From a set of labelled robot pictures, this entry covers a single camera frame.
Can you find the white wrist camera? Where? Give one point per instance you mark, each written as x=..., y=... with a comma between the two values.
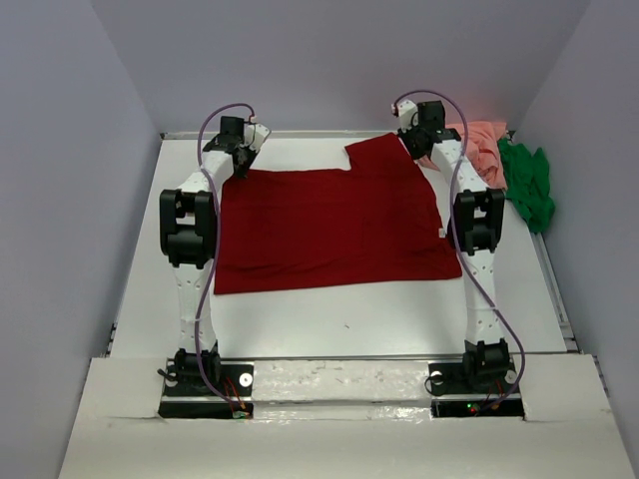
x=406, y=112
x=255, y=135

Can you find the aluminium front rail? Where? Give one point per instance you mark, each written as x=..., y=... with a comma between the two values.
x=409, y=357

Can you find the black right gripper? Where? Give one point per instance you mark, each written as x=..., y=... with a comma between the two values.
x=415, y=154

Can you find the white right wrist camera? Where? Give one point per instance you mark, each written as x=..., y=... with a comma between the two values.
x=406, y=112

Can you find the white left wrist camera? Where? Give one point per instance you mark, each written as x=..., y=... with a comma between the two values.
x=255, y=135

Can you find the pink crumpled t shirt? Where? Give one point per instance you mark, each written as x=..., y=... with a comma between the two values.
x=482, y=151

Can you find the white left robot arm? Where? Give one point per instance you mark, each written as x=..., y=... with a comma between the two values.
x=189, y=239

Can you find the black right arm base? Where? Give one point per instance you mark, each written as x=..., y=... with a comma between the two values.
x=455, y=395

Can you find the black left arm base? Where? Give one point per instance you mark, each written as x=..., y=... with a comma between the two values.
x=189, y=397

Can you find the white front cover board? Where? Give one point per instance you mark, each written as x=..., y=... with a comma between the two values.
x=346, y=419

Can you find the green crumpled t shirt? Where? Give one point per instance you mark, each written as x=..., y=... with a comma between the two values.
x=527, y=176

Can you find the dark red t shirt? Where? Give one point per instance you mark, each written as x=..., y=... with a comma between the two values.
x=376, y=221

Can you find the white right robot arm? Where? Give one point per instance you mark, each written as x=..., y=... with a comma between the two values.
x=474, y=231

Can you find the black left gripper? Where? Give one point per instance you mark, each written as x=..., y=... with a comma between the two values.
x=252, y=155

